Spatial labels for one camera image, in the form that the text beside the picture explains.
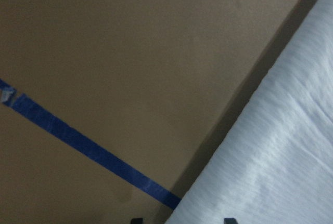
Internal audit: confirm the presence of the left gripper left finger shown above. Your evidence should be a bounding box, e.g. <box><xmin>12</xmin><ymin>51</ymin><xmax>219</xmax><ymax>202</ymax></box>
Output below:
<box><xmin>130</xmin><ymin>218</ymin><xmax>143</xmax><ymax>224</ymax></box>

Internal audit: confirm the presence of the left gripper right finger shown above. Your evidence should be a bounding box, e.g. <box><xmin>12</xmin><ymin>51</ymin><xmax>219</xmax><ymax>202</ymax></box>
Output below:
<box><xmin>223</xmin><ymin>218</ymin><xmax>237</xmax><ymax>224</ymax></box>

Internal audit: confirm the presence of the light blue button-up shirt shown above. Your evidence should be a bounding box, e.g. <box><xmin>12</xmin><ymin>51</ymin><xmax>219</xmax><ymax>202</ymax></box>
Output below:
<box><xmin>168</xmin><ymin>0</ymin><xmax>332</xmax><ymax>223</ymax></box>

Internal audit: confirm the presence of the brown table mat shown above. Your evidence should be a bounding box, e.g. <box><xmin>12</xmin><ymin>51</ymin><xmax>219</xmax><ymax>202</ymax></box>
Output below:
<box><xmin>1</xmin><ymin>0</ymin><xmax>318</xmax><ymax>223</ymax></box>

